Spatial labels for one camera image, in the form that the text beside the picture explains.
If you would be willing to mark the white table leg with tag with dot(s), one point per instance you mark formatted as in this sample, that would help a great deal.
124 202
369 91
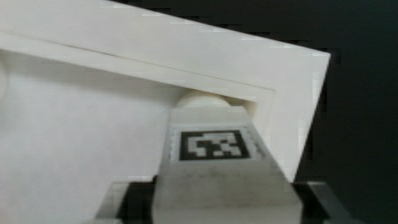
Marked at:
220 184

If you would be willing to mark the white square tabletop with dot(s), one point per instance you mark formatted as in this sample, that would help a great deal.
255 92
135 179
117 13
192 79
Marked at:
99 61

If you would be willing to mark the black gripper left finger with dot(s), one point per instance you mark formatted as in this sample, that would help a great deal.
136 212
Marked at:
124 208

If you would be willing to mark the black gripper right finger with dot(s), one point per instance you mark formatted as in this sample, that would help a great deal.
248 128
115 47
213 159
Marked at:
323 209

